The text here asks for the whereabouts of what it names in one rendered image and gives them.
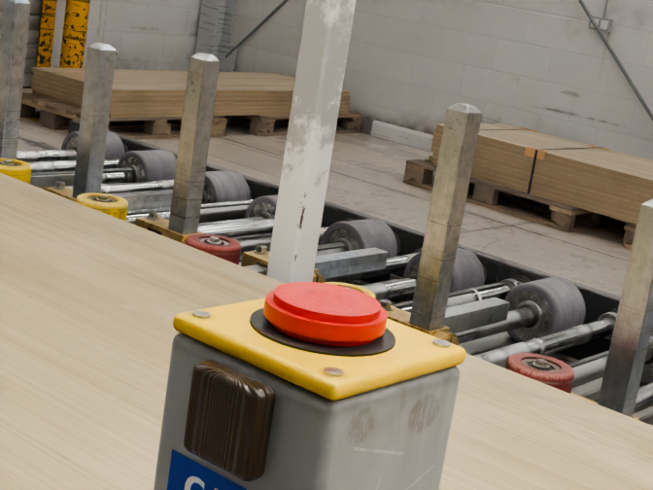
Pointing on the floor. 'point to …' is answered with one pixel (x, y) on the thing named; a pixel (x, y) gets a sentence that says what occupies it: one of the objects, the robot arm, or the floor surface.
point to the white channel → (310, 139)
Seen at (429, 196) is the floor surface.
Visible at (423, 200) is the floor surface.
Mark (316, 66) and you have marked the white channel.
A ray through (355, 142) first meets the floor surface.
